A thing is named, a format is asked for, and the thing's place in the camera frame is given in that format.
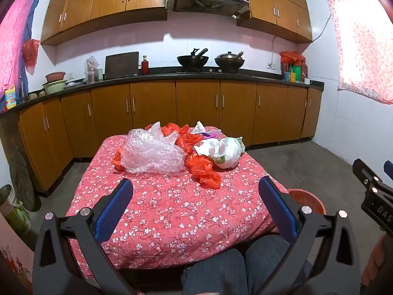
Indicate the red plastic basket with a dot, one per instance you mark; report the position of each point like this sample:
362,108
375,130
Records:
310,201

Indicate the gas stove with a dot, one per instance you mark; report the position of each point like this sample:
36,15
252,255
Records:
208,71

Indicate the white crumpled tissue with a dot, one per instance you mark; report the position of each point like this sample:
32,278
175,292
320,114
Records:
200,127

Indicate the wooden base cabinets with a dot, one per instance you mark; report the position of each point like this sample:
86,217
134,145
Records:
190,113

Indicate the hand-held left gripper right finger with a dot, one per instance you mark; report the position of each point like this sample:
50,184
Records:
278,210

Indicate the clear bag with jars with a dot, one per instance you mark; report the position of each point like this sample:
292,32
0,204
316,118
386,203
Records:
91,70

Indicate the red floral tablecloth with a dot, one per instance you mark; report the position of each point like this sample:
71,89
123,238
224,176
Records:
172,212

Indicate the floral printed board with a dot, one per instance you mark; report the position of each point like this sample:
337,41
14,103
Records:
13,267

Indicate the white plastic bag green print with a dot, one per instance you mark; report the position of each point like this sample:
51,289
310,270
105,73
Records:
230,155

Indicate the round dark stone slab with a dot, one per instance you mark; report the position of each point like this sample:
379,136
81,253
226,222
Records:
24,181

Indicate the person's leg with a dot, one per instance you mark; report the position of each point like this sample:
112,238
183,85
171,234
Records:
270,258
215,273

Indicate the plastic bucket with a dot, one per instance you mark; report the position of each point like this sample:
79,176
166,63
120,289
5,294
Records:
15,212

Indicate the clear bubble wrap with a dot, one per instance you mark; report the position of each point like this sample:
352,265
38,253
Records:
147,155

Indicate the wooden wall cabinets long run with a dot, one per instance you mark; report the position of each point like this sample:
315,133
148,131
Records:
107,3

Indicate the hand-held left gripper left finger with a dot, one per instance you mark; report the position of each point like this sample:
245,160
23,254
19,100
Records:
113,213

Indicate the hanging red plastic bag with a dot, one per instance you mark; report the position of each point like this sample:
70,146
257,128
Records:
30,53

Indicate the orange plastic bag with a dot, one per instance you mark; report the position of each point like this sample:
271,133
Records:
175,129
204,169

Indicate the pink floral curtain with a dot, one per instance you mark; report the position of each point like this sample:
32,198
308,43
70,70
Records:
365,49

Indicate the pink and blue curtain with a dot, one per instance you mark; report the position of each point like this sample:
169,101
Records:
15,43

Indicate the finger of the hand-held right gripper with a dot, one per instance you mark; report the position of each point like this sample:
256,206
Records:
389,169
363,173

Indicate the white mug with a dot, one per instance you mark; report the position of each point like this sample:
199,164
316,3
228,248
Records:
307,81

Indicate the person's left leg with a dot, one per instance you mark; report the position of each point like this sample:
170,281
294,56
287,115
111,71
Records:
215,273

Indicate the yellow detergent bottle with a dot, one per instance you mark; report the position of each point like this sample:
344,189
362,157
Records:
10,98

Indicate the dark cutting board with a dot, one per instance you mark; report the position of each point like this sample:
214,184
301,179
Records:
121,66

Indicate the wooden wall cabinets short run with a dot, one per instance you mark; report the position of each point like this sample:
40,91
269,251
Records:
276,6

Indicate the black wok with lid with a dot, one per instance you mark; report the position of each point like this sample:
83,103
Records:
229,60

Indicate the person's right leg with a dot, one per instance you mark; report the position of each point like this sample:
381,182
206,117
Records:
270,258

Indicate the red bag on containers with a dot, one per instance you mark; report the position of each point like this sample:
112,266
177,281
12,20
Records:
291,57

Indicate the red bottle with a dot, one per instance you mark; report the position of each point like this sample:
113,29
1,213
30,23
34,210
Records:
145,67

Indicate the red plastic basin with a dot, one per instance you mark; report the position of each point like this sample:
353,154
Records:
56,76

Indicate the green box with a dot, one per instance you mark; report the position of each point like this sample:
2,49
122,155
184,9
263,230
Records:
296,73

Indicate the blue cup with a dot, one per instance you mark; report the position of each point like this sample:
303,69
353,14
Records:
287,76

